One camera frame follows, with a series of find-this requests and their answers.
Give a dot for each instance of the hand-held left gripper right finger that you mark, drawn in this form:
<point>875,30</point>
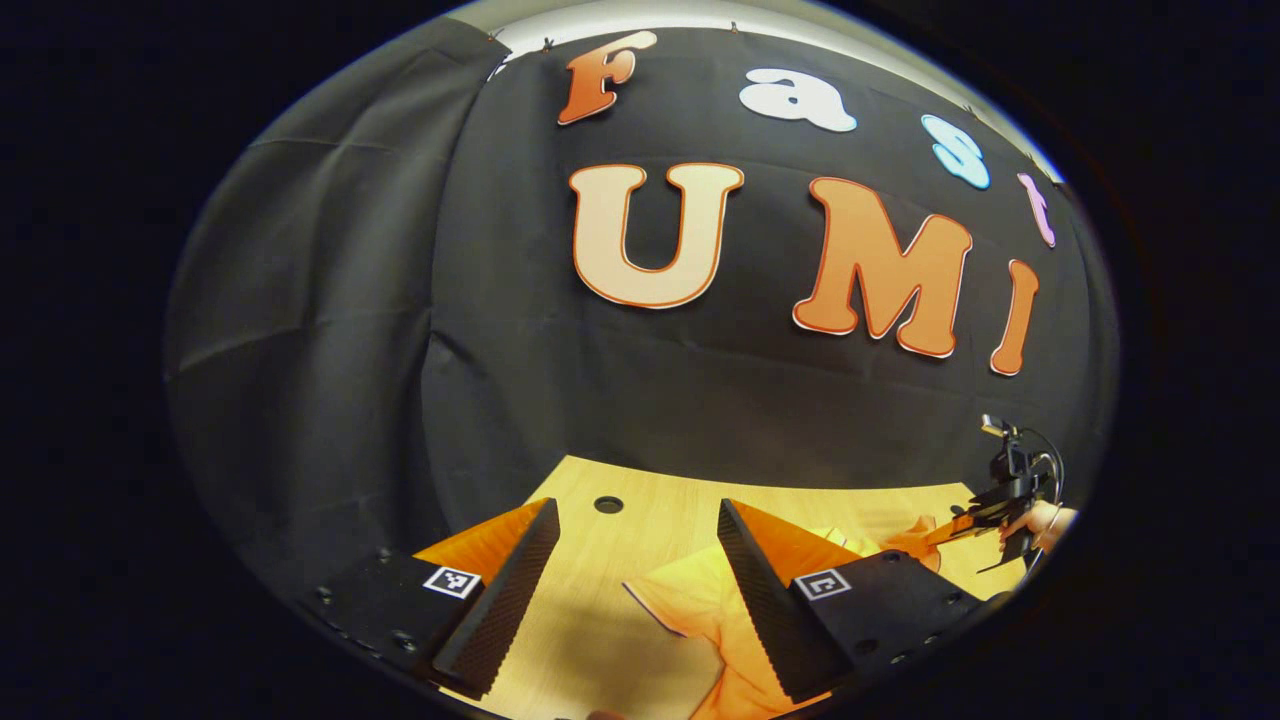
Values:
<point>770,610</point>

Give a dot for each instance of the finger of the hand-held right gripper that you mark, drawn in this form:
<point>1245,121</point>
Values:
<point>965,527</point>

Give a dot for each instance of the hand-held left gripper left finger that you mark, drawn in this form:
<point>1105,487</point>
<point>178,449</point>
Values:
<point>500,610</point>

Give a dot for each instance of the orange polo T-shirt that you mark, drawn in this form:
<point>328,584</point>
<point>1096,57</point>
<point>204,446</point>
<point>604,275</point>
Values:
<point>700,600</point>

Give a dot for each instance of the black backdrop cloth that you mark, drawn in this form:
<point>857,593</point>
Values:
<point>650,400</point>

